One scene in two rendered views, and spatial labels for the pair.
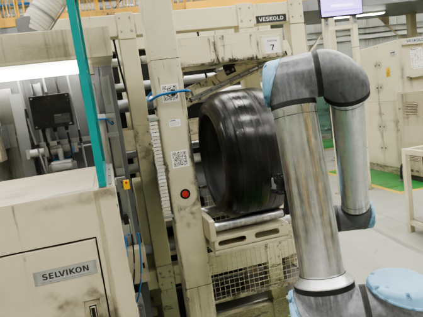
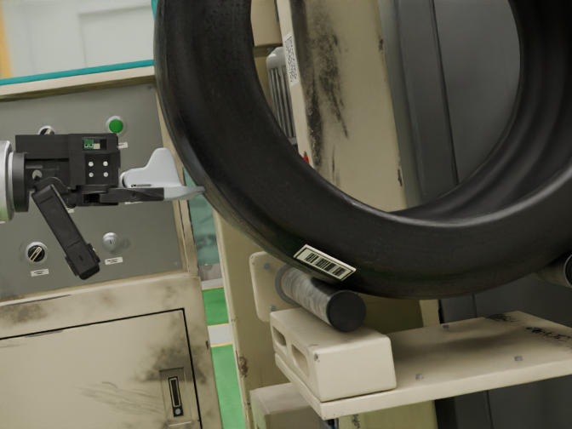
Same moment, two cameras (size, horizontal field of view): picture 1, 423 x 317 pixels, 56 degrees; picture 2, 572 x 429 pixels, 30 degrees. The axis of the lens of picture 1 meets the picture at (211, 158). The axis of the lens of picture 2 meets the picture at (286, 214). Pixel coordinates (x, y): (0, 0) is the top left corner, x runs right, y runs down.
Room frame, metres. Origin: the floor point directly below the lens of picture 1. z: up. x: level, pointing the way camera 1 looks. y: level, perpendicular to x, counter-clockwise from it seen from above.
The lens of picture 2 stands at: (1.87, -1.46, 1.08)
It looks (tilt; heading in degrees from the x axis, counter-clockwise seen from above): 3 degrees down; 96
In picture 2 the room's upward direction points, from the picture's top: 8 degrees counter-clockwise
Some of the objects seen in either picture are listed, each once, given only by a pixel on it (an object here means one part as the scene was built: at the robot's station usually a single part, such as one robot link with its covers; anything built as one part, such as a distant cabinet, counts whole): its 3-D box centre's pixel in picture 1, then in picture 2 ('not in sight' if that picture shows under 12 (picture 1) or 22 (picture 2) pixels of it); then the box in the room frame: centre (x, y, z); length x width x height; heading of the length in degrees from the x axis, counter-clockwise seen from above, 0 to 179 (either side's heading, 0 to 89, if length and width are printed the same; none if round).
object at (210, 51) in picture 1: (223, 51); not in sight; (2.22, -0.14, 1.71); 0.61 x 0.25 x 0.15; 104
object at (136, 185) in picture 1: (146, 239); not in sight; (2.60, 0.50, 0.61); 0.33 x 0.06 x 0.86; 14
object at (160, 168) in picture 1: (160, 167); not in sight; (1.77, 0.23, 1.19); 0.05 x 0.04 x 0.48; 14
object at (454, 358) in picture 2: (240, 233); (434, 355); (1.90, -0.09, 0.80); 0.37 x 0.36 x 0.02; 14
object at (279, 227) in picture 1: (248, 233); (324, 345); (1.77, -0.12, 0.84); 0.36 x 0.09 x 0.06; 104
